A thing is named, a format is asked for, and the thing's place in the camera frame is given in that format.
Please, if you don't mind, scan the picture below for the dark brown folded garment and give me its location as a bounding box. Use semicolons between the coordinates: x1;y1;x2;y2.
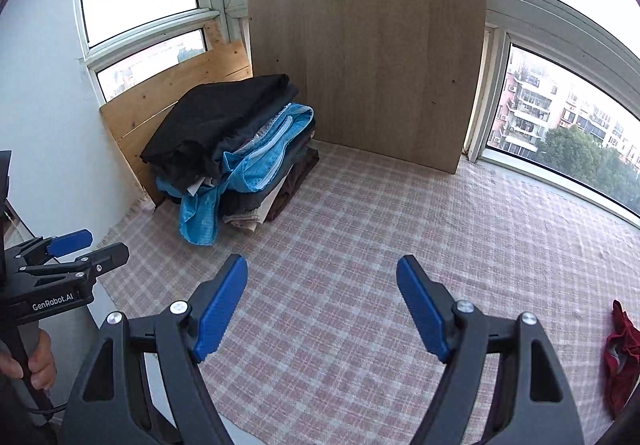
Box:
266;146;320;222

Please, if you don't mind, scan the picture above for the light blue mesh garment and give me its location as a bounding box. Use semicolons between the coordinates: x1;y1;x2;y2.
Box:
155;102;316;246

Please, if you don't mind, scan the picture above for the black folded garment on pile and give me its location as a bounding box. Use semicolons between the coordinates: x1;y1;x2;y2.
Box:
140;74;298;194

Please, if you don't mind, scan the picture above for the dark red garment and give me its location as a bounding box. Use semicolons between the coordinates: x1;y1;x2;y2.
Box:
603;300;640;419

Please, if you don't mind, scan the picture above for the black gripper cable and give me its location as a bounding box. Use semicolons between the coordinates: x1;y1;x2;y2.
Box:
24;400;68;418

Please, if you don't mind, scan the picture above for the beige folded garment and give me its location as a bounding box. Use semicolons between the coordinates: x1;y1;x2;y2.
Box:
219;175;288;233

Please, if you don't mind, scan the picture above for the left hand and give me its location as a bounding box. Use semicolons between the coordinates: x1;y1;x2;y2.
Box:
1;329;56;390

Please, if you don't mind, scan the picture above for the light wooden plank board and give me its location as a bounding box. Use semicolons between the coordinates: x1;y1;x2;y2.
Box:
100;19;253;204

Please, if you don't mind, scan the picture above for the pink plaid table cloth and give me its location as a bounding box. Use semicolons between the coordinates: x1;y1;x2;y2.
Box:
102;144;639;444

